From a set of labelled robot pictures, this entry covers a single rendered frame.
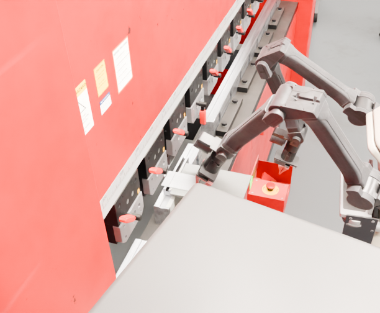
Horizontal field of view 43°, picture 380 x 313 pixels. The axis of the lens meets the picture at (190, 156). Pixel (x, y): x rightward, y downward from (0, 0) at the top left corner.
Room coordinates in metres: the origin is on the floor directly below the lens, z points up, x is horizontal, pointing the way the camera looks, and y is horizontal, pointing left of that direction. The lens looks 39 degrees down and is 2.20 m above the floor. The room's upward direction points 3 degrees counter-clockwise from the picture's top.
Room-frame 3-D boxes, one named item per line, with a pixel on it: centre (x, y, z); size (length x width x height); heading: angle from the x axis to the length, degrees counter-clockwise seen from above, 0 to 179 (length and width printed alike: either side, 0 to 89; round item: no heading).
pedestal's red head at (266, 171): (1.55, -0.35, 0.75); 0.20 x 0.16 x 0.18; 160
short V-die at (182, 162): (1.39, 0.06, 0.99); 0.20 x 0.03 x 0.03; 160
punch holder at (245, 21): (2.28, -0.28, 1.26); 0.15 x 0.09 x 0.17; 160
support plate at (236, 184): (1.31, -0.07, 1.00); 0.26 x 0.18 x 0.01; 70
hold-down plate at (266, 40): (2.66, -0.48, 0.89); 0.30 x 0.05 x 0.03; 160
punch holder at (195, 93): (1.53, 0.00, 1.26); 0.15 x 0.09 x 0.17; 160
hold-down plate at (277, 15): (3.04, -0.62, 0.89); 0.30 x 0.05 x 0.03; 160
